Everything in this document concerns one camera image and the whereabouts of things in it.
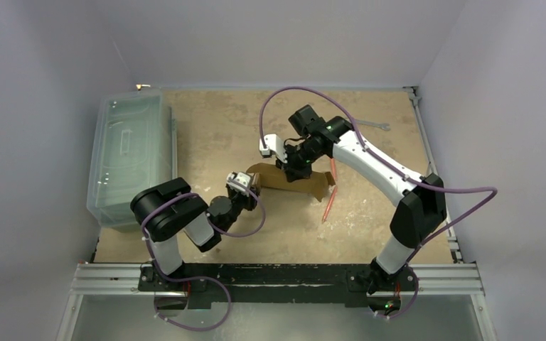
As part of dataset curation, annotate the red pen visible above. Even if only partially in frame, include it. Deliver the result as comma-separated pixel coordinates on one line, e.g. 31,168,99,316
321,186,338,223
330,158,337,181

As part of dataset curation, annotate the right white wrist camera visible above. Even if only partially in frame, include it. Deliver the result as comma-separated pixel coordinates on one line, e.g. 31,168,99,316
259,134,287,163

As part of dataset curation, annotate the silver open-end wrench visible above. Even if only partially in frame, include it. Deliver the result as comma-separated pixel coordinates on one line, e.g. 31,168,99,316
355,119,390,131

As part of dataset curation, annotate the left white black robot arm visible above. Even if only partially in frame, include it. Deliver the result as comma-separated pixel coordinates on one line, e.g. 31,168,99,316
130,172,260,291

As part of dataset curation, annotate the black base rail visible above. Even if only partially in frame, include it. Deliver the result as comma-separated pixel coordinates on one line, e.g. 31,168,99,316
138,263,416,310

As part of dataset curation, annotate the brown cardboard box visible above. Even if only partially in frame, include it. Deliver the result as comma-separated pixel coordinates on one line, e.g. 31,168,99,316
246,163,336,202

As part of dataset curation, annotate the aluminium frame rail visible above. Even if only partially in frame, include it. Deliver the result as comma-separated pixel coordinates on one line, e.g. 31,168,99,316
57,263,496,340

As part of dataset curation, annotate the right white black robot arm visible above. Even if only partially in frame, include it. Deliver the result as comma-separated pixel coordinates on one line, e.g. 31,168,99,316
259,105,447,293

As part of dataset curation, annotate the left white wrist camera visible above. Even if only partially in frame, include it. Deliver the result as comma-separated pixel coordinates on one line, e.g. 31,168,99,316
226,172,254,196

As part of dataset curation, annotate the clear plastic storage bin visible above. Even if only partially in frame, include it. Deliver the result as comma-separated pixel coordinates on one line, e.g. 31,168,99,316
87,89,178,229

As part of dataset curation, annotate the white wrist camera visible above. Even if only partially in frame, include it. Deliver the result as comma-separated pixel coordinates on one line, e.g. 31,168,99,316
226,172,254,196
259,134,287,163

